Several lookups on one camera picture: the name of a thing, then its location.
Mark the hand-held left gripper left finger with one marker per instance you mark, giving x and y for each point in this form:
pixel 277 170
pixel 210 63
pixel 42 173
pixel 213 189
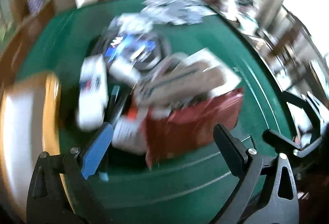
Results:
pixel 96 154

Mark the white box blue red print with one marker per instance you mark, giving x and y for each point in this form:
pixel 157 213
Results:
pixel 92 92

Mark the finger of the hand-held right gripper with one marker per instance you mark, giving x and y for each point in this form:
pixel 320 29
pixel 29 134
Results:
pixel 312 107
pixel 280 137

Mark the black marker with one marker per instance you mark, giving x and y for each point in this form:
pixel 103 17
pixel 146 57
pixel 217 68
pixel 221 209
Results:
pixel 117 105

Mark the table centre control panel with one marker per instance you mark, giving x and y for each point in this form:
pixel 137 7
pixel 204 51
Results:
pixel 133 46

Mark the white cone-shaped object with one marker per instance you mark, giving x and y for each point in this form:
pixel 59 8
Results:
pixel 123 71

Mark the red foil packet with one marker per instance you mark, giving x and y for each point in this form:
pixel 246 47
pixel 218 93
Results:
pixel 195 126

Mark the pile of playing cards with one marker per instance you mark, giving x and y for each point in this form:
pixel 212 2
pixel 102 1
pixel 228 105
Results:
pixel 177 9

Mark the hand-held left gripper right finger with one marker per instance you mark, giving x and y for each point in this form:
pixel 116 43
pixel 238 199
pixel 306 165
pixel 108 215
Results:
pixel 227 146

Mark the wooden chair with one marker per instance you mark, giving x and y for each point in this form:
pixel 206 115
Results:
pixel 290 41

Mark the white bottle orange cap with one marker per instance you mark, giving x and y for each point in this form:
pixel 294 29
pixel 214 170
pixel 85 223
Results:
pixel 128 131

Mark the yellow cardboard box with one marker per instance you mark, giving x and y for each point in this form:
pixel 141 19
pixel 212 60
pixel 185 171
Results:
pixel 28 136

